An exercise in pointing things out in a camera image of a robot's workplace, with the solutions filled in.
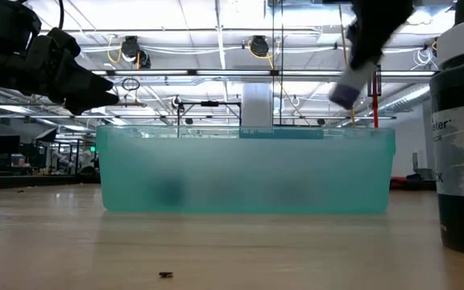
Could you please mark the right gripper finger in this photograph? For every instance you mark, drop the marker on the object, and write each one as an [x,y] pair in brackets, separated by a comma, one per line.
[371,44]

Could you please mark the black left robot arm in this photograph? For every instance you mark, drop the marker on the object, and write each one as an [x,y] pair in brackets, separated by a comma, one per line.
[2,24]

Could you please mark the purple food coloring bottle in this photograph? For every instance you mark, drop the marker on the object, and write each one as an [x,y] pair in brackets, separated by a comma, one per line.
[346,94]

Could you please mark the black computer monitor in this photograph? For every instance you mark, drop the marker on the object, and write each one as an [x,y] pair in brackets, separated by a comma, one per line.
[5,144]

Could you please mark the black light hood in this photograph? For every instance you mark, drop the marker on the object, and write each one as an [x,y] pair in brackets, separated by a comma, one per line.
[46,135]

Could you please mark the teal translucent plastic bin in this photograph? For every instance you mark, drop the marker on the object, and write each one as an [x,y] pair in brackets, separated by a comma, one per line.
[248,173]

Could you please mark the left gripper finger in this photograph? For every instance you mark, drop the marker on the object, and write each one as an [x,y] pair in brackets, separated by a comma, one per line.
[91,100]
[79,76]

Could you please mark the large black food coloring bottle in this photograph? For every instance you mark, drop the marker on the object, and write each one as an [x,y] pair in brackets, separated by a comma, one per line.
[461,161]

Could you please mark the black metal gantry frame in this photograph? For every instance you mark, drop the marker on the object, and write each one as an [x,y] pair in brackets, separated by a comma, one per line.
[210,104]

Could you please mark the small black debris piece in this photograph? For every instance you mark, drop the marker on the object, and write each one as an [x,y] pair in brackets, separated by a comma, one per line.
[166,274]

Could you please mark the white building column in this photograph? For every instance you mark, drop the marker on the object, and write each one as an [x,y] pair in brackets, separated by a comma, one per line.
[257,102]

